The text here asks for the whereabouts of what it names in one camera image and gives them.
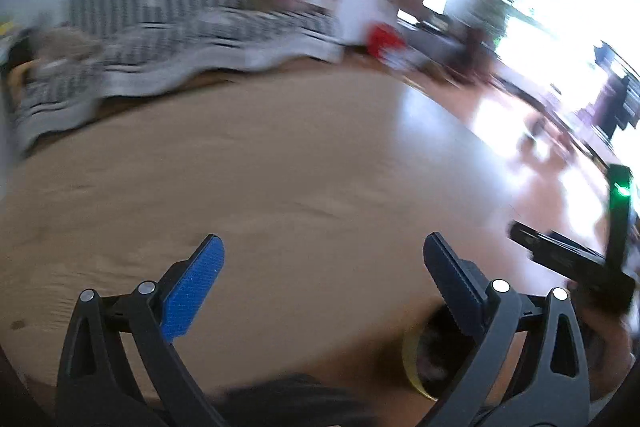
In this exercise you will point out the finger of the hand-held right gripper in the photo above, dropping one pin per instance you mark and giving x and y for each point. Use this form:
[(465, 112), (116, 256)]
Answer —
[(555, 249)]

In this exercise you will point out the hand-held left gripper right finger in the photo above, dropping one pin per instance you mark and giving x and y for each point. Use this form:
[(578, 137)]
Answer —
[(457, 289)]

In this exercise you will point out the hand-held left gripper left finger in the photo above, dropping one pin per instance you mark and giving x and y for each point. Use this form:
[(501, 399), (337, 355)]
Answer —
[(192, 289)]

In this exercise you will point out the yellow-rimmed trash bin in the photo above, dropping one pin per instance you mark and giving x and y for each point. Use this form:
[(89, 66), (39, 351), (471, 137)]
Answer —
[(435, 352)]

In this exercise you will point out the person's right hand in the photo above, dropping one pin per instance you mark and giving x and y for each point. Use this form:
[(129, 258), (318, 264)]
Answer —
[(607, 347)]

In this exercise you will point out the dark clothing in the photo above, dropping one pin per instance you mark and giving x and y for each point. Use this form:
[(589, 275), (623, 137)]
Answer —
[(295, 399)]

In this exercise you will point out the potted plant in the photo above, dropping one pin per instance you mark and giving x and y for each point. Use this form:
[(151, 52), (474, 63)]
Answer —
[(492, 7)]

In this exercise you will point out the striped sofa with cover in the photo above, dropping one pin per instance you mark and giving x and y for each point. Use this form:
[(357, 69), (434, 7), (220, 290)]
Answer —
[(200, 37)]

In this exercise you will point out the red bag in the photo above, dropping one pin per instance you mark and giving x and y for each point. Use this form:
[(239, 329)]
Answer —
[(385, 42)]

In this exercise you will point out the brown cloth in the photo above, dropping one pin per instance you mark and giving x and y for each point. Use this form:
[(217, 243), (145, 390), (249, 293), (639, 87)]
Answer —
[(65, 49)]

